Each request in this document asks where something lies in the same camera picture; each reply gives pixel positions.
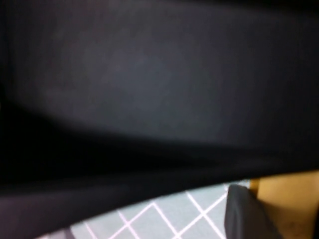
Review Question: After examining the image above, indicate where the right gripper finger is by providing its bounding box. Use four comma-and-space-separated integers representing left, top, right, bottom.
224, 183, 275, 239

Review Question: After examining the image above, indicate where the yellow hand brush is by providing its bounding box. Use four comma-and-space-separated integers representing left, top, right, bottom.
249, 169, 319, 239

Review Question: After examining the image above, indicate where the green white-grid tablecloth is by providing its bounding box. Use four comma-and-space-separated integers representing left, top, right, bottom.
34, 179, 250, 239

